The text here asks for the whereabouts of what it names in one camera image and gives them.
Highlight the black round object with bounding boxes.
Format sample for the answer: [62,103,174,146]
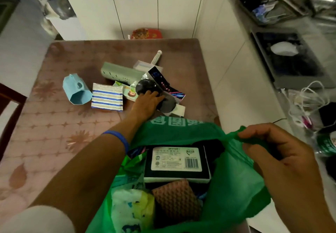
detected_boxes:
[135,79,158,95]

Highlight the green plastic bag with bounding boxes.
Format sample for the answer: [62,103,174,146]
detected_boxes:
[86,116,272,233]

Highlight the person's right forearm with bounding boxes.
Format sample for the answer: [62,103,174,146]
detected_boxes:
[272,196,336,233]

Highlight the person's left forearm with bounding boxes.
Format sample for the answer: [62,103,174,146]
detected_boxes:
[30,115,143,233]

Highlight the person's right hand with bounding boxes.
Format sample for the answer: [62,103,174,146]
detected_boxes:
[237,123,322,215]

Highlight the grey round pad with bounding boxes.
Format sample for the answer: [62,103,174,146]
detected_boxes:
[157,94,177,114]

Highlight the black package colourful print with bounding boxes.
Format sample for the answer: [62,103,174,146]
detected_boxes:
[148,66,186,101]

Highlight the white card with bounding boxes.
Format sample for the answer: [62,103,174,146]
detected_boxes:
[171,104,186,117]

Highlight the cartoon print packet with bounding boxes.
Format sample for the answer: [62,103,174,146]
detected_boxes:
[113,81,139,102]

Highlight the clear plastic box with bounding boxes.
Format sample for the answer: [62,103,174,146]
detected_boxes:
[133,60,163,73]

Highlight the pale green case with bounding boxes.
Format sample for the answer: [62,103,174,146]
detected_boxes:
[101,62,145,86]

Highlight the blue striped white cloth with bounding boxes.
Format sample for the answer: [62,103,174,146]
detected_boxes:
[91,83,124,112]

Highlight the blue wristband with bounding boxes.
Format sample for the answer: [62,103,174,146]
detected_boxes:
[102,130,130,154]

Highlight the black box white label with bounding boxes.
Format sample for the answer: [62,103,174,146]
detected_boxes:
[144,145,212,184]

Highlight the red packet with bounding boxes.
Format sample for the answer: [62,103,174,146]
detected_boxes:
[130,28,163,40]

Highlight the green roll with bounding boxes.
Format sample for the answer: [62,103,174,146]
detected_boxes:
[315,132,336,157]

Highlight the black induction cooker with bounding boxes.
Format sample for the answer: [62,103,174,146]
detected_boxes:
[251,29,336,89]

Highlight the light blue cup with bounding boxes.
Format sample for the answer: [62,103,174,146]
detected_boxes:
[62,73,93,105]

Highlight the white cabinet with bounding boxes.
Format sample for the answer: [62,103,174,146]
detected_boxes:
[56,0,208,40]

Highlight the pink floral tablecloth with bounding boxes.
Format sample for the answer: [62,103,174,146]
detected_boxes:
[0,39,221,233]

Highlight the white yellow packet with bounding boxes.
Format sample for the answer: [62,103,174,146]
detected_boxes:
[111,188,155,233]

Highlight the metal tray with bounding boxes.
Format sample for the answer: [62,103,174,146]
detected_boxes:
[237,0,309,26]

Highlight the clear plastic bag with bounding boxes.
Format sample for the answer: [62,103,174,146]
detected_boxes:
[31,0,76,35]

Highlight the shiny metal pot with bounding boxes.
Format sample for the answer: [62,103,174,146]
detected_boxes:
[308,0,336,22]

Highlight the dark wooden chair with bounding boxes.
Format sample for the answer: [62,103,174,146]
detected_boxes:
[0,83,27,160]

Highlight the white sleeve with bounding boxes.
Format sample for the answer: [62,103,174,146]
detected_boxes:
[0,205,75,233]

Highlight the white ribbed handle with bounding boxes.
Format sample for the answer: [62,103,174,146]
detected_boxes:
[151,50,163,66]

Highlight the white cables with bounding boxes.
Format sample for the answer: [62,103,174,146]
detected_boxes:
[287,81,330,129]

